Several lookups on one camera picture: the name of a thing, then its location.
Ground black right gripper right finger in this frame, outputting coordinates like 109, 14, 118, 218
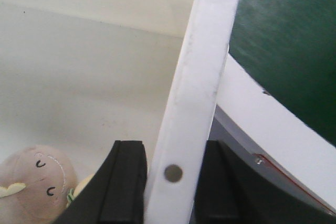
194, 141, 335, 223

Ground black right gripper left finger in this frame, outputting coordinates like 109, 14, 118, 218
55, 141, 147, 224

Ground brown plush ball toy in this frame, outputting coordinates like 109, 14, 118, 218
1, 145, 77, 223

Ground white Totelife plastic crate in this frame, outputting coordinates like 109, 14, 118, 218
1, 0, 238, 223

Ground yellow smiling plush fruit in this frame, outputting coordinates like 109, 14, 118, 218
66, 174, 94, 207

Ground white round conveyor table frame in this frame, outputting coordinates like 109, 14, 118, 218
215, 55, 335, 214

